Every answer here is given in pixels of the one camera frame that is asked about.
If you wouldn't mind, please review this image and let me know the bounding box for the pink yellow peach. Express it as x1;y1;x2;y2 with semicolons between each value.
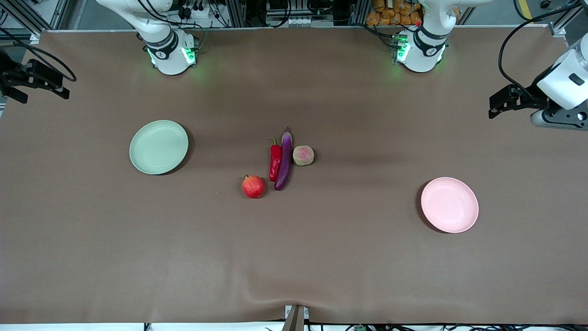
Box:
293;145;315;166

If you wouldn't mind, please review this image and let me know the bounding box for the red pomegranate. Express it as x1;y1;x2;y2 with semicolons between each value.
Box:
242;175;266;199

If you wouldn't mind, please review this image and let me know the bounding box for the purple eggplant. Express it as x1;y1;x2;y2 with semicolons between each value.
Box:
274;127;294;191

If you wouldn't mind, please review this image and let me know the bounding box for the red chili pepper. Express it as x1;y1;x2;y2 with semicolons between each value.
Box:
269;137;283;183

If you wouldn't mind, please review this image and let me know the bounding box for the pink plate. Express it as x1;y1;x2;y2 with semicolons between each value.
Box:
421;177;479;234

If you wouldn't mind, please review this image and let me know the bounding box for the pale green plate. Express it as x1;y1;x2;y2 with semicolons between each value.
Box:
129;120;189;175

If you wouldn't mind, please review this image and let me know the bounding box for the orange packaged goods pile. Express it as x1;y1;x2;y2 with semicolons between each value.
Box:
366;0;422;27

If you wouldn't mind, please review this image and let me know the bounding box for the white power strip with plugs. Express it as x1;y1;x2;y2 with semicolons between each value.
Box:
178;0;213;20

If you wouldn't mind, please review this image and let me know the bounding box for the brown tablecloth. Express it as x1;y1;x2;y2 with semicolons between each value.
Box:
0;25;588;325

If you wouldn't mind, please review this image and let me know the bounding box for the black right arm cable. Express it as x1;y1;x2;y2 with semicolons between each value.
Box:
0;28;78;83

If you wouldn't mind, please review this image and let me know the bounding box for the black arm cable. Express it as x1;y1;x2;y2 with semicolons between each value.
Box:
498;0;588;100
0;28;78;83

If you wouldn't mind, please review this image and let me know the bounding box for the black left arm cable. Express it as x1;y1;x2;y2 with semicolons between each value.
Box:
498;0;588;100

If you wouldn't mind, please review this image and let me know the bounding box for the aluminium frame rail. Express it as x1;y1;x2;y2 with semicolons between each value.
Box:
0;0;69;44
549;0;588;46

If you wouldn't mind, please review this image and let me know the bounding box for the grey table edge bracket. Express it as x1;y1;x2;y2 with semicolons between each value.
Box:
283;305;310;331

